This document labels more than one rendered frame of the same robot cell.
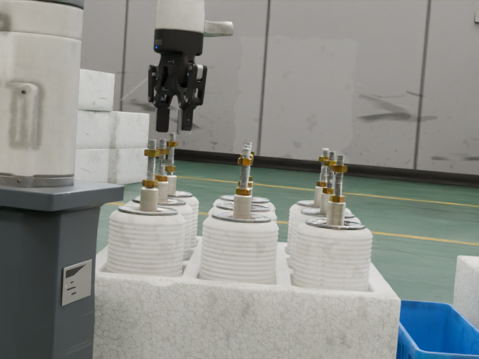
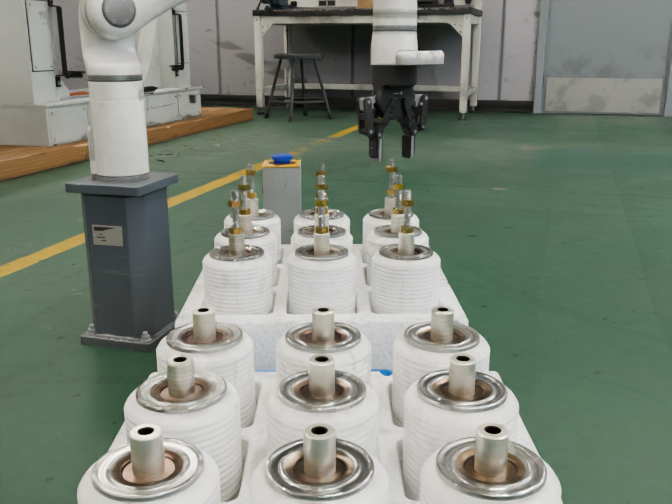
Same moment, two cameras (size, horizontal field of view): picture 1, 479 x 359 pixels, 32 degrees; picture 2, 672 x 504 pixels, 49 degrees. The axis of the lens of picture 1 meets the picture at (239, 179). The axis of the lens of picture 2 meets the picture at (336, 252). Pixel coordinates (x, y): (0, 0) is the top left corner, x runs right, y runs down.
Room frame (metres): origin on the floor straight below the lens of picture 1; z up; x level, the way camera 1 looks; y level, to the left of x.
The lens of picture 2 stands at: (1.16, -1.12, 0.54)
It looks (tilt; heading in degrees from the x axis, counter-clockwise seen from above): 16 degrees down; 88
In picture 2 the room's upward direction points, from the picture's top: straight up
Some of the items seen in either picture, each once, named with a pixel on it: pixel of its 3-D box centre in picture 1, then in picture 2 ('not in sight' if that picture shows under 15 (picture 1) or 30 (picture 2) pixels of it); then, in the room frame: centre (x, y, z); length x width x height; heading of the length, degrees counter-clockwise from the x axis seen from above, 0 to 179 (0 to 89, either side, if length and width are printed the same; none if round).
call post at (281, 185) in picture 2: not in sight; (283, 243); (1.11, 0.28, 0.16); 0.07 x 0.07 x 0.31; 89
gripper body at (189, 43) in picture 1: (177, 58); (393, 89); (1.30, 0.11, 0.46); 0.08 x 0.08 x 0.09
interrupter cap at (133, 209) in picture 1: (147, 211); (252, 215); (1.06, 0.11, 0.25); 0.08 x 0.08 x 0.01
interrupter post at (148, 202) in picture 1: (148, 201); (252, 207); (1.06, 0.11, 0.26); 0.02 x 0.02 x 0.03
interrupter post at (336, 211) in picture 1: (336, 214); (236, 244); (1.06, -0.12, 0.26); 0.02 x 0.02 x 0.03
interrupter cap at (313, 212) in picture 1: (327, 214); (321, 253); (1.17, -0.13, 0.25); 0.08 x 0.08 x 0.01
